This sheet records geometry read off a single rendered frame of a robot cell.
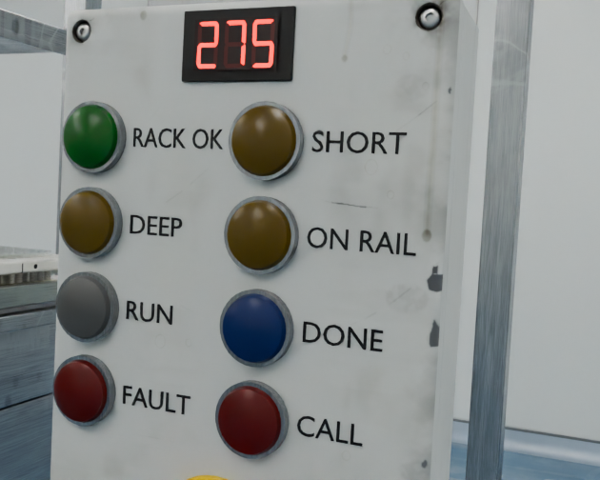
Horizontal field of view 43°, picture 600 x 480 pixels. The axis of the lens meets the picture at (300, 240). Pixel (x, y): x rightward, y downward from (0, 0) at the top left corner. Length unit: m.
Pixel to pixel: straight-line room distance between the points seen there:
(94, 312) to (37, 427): 1.12
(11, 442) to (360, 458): 1.14
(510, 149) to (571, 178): 2.34
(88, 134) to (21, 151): 4.73
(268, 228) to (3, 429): 1.12
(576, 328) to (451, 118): 3.54
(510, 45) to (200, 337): 1.21
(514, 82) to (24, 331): 0.94
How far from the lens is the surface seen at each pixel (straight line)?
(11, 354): 1.29
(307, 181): 0.29
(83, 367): 0.34
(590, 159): 3.78
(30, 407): 1.42
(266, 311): 0.29
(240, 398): 0.30
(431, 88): 0.28
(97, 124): 0.33
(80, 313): 0.34
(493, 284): 1.45
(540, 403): 3.89
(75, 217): 0.33
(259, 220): 0.29
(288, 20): 0.30
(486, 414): 1.49
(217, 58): 0.31
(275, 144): 0.29
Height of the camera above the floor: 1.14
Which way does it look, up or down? 3 degrees down
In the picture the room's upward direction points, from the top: 3 degrees clockwise
